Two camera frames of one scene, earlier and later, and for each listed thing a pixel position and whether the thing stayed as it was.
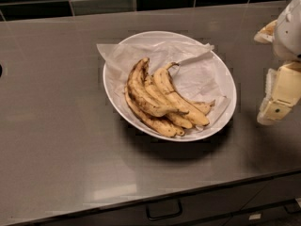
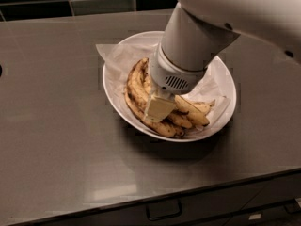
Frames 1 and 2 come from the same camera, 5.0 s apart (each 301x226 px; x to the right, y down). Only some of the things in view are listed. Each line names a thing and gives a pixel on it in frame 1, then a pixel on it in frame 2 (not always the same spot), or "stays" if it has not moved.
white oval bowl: (170, 85) stays
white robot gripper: (289, 32) -> (169, 72)
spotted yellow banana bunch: (153, 102) stays
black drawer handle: (164, 209) stays
